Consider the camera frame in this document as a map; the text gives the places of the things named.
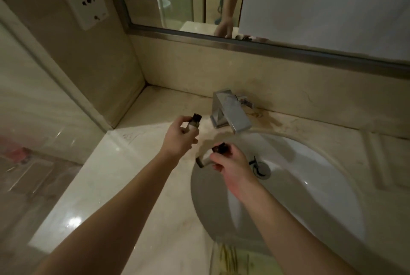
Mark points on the person's right hand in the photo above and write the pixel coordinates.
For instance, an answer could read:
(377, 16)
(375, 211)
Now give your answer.
(237, 175)

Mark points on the person's left hand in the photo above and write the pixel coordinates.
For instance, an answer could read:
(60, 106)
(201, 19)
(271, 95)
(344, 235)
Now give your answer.
(177, 140)

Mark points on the black comb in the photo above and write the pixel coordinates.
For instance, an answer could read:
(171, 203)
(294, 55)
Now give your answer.
(253, 160)

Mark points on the black-capped bottle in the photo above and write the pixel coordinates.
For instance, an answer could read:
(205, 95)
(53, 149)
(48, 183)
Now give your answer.
(205, 159)
(193, 124)

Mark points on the white sink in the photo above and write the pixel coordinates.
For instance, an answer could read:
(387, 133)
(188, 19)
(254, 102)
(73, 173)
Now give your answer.
(304, 188)

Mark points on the transparent tray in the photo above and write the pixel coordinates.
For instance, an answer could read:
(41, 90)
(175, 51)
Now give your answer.
(214, 258)

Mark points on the person's left forearm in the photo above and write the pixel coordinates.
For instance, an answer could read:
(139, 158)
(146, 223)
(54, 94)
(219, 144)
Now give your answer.
(105, 220)

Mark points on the person's right forearm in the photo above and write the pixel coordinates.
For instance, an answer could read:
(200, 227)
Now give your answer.
(294, 239)

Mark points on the clear acrylic tray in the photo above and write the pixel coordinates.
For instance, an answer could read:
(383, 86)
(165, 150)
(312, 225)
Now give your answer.
(381, 162)

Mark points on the chrome drain stopper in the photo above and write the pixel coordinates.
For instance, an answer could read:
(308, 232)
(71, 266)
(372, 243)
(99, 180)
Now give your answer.
(264, 170)

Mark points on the chrome faucet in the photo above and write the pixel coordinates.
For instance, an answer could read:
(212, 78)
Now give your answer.
(230, 111)

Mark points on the white paper sheet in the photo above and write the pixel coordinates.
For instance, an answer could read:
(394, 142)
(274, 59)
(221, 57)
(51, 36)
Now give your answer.
(320, 6)

